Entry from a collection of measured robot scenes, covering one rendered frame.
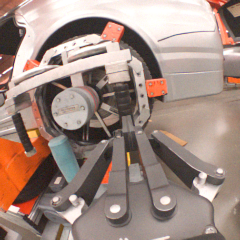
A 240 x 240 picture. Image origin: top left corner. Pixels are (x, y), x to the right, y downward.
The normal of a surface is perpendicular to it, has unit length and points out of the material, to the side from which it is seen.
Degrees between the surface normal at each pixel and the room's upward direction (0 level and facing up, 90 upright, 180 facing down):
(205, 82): 90
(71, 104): 90
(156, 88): 90
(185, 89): 90
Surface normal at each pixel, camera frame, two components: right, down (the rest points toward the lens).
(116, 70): -0.01, 0.32
